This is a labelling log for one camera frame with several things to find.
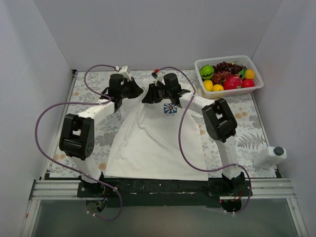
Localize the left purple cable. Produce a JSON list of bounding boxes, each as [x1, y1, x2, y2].
[[34, 64, 123, 221]]

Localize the dark red toy grapes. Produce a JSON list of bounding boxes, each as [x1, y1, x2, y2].
[[211, 61, 247, 85]]

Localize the pink toy dragon fruit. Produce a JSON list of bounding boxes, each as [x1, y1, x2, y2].
[[223, 75, 242, 90]]

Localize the purple cable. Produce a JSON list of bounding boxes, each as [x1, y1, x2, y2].
[[157, 66, 252, 214], [34, 64, 123, 221]]

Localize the white plastic fruit basket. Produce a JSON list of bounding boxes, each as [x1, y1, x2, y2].
[[195, 55, 264, 99]]

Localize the red toy apple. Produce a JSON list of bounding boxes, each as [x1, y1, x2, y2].
[[242, 79, 255, 88]]

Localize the yellow orange toy fruit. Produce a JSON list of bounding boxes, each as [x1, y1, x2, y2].
[[245, 69, 255, 79]]

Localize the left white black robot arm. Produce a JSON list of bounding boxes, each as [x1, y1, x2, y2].
[[59, 72, 143, 198]]

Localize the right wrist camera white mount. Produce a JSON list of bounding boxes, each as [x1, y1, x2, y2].
[[151, 69, 163, 86]]

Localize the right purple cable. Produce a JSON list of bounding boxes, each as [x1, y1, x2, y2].
[[157, 66, 252, 214]]

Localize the white t-shirt with daisy print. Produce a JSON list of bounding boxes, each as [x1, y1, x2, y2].
[[105, 94, 208, 181]]

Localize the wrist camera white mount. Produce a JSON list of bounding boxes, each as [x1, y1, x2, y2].
[[115, 66, 131, 81], [151, 69, 163, 86]]

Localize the yellow toy lemon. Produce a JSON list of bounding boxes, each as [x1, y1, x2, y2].
[[203, 79, 213, 92], [212, 84, 224, 92]]

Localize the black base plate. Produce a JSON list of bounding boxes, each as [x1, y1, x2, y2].
[[77, 178, 252, 208]]

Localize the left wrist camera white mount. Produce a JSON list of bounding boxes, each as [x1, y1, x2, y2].
[[115, 66, 131, 81]]

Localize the aluminium frame rail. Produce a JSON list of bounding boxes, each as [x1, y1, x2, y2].
[[29, 179, 82, 200]]

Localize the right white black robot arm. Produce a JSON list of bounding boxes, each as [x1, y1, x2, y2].
[[142, 70, 251, 196]]

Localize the green toy watermelon ball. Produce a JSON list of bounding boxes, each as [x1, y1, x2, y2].
[[199, 65, 214, 80]]

